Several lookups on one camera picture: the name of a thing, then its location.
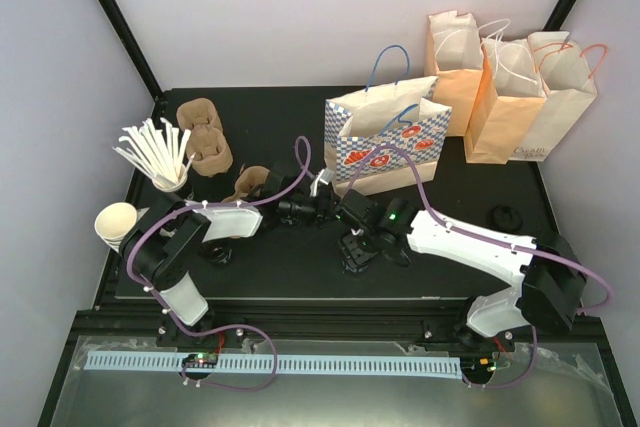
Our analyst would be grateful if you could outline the brown carrier half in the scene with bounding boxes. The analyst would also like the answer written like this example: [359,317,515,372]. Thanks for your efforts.
[222,165,270,203]

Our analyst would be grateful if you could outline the blue checkered paper bag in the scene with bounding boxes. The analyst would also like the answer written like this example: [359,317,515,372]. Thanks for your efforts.
[324,71,451,196]

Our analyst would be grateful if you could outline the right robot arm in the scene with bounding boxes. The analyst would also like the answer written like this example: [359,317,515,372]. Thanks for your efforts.
[334,190,586,350]

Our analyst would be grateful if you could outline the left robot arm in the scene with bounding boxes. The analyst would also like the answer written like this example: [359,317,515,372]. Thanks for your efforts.
[117,166,337,346]

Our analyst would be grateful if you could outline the brown cup carrier stack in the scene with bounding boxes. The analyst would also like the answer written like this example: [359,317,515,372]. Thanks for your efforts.
[176,98,233,177]

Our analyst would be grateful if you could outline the black lid stack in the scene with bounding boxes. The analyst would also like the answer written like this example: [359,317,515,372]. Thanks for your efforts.
[487,205,523,233]

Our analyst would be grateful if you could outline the cup of white straws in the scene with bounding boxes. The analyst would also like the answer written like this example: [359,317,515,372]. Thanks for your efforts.
[113,118,195,193]

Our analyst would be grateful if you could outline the white paper cup stack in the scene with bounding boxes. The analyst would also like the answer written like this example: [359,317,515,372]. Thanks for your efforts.
[94,202,138,252]

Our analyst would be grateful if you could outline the orange paper bag middle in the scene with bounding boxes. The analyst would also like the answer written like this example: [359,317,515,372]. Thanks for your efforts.
[464,38,547,164]

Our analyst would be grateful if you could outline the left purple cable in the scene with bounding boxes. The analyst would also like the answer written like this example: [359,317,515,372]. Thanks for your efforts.
[124,135,312,298]

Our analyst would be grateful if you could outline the light blue cable duct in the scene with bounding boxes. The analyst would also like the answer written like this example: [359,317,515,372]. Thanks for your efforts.
[84,351,462,380]

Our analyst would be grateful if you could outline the orange paper bag white handles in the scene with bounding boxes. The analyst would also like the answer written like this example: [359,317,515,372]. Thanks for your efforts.
[424,10,511,137]

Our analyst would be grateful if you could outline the beige paper bag orange handles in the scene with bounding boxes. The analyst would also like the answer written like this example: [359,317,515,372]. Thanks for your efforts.
[510,31,608,162]

